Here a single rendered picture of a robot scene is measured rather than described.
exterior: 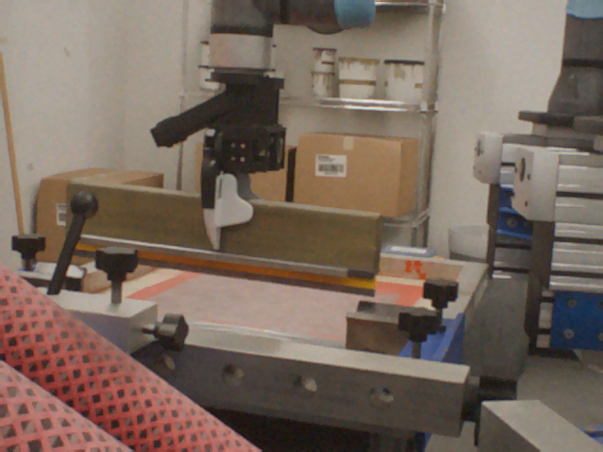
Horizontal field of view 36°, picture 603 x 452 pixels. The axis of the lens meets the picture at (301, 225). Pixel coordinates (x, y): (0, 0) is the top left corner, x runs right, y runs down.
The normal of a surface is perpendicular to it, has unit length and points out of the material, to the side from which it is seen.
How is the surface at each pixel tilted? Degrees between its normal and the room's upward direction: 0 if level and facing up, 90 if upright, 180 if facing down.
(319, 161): 89
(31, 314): 56
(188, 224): 91
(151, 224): 91
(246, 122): 90
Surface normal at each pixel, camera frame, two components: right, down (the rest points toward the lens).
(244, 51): 0.21, 0.15
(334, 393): -0.28, 0.13
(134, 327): 0.96, 0.10
